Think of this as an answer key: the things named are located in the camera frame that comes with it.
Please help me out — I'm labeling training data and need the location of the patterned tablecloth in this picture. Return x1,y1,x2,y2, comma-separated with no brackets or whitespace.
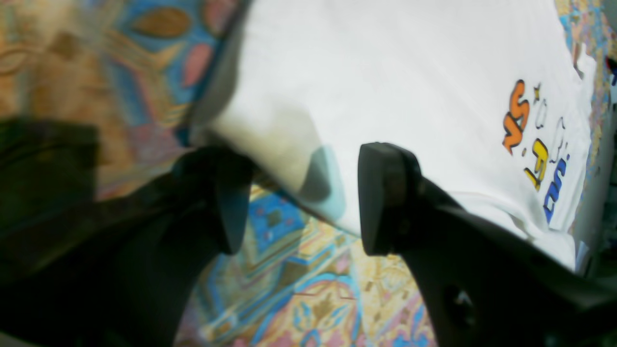
0,0,617,347

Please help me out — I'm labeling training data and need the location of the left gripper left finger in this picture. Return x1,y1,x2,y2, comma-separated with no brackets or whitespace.
1,118,254,347

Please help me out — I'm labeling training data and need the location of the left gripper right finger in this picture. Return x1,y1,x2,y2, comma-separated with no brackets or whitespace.
358,143,617,347

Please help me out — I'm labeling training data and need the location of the white printed T-shirt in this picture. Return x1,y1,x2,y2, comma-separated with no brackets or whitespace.
189,0,597,270

